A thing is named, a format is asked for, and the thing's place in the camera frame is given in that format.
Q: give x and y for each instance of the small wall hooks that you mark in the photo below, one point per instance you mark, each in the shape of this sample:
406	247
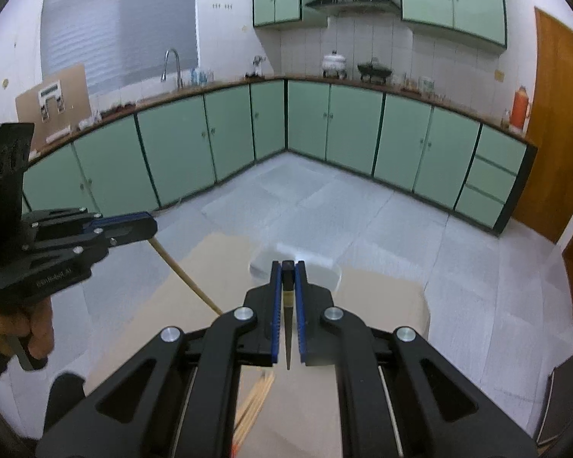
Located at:
222	6

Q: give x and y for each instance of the white two-compartment utensil holder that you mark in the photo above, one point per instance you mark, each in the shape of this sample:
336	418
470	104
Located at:
315	272

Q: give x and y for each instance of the white lidded pot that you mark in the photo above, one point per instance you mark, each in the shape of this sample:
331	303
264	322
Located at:
334	63

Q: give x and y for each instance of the white dishcloth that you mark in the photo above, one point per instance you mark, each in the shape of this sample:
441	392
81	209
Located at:
88	121

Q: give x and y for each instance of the brown wooden board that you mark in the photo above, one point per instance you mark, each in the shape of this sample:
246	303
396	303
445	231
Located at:
74	95

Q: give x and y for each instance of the green sink base cabinet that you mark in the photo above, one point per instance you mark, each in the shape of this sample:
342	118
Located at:
181	143

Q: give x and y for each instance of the glass jar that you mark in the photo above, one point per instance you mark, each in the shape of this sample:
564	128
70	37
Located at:
505	119

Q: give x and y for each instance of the pile of wooden chopsticks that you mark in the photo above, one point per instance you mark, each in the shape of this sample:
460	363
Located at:
255	400

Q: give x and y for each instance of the green base cabinet with drawers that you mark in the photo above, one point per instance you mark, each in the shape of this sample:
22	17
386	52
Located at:
401	148

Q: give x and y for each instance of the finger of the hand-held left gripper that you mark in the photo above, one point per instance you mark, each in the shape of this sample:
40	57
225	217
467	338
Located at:
129	234
124	221

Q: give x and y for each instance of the person's left hand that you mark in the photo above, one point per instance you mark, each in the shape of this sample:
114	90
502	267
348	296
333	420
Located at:
38	329

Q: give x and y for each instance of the grey window blind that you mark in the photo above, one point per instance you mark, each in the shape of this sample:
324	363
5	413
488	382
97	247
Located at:
119	24

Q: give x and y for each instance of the orange thermos flask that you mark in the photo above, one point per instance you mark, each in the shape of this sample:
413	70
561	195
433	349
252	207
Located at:
519	107

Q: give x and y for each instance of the black glass-front cabinet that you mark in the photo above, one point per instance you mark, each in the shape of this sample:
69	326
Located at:
558	400

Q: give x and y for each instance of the black range hood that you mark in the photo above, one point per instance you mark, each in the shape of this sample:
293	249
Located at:
353	4

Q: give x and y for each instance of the beige tablecloth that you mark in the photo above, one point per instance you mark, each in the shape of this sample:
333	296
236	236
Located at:
372	305

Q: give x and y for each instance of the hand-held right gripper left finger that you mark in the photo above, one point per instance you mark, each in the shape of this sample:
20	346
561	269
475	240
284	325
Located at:
277	315

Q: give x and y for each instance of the chrome kitchen faucet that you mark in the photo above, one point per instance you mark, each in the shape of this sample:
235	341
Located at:
177	64

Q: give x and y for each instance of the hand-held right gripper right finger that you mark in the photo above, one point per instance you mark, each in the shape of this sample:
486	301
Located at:
302	315

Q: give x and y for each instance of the patterned canister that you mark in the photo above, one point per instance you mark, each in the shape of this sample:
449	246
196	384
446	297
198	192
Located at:
426	86

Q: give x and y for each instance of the black wok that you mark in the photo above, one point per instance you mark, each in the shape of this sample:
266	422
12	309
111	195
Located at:
375	69

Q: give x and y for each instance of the dark chopstick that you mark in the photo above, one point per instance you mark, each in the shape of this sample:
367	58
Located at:
288	334

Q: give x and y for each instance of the clear plastic bottle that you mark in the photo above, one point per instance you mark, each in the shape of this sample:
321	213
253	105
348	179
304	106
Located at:
200	76

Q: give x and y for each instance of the small kettle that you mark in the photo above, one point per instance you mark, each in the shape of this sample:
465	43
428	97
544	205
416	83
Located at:
257	67

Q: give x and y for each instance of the yellow wall switch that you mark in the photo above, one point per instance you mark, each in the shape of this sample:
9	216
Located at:
499	76

